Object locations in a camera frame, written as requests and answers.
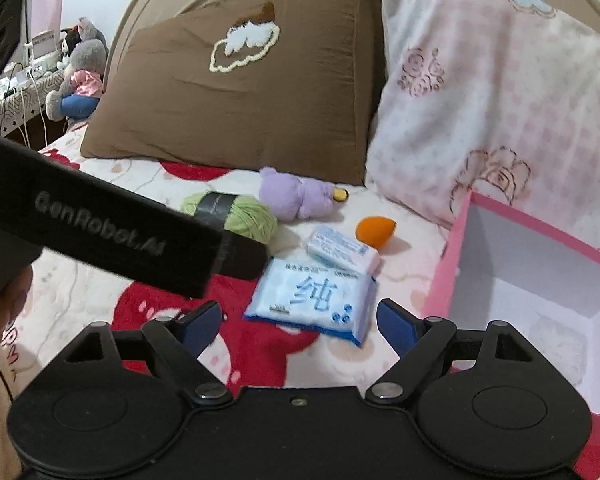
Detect blue wet wipes pack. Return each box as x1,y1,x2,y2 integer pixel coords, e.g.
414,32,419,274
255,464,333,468
244,258,377,347

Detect orange makeup sponge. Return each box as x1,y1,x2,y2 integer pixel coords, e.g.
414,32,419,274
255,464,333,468
355,216,396,250

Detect green yarn ball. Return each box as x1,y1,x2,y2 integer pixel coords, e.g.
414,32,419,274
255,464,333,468
181,191,277,244

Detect pink cardboard box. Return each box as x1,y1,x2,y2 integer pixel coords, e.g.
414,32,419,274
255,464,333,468
420,193,600,479

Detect purple plush toy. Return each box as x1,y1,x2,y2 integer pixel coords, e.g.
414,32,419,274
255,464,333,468
259,167,349,222

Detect person's left hand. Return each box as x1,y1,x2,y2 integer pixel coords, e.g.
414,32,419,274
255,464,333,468
0,266,33,343

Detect patterned bedside table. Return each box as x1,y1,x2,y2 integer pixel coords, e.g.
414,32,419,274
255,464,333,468
0,70,64,136

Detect grey plush doll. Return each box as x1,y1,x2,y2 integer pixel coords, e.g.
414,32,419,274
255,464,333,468
45,18,108,122

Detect brown pillow with cloud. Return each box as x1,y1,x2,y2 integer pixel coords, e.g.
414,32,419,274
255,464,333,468
81,0,384,184

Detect pink checked cartoon pillow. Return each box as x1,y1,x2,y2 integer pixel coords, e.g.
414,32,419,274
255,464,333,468
366,0,600,249

